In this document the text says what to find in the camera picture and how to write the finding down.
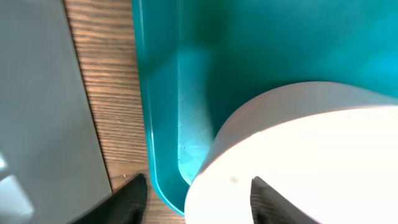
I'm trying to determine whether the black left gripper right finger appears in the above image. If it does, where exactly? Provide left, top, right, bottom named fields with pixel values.
left=250, top=176, right=318, bottom=224

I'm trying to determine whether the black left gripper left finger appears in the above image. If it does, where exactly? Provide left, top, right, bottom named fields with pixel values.
left=73, top=174, right=148, bottom=224

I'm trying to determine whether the small white bowl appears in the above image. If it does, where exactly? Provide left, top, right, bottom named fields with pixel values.
left=184, top=82, right=397, bottom=223

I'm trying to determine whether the grey dishwasher rack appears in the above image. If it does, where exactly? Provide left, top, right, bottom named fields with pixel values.
left=1, top=0, right=111, bottom=223

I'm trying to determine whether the teal serving tray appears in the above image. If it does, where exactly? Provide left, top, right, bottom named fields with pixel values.
left=132, top=0, right=397, bottom=215

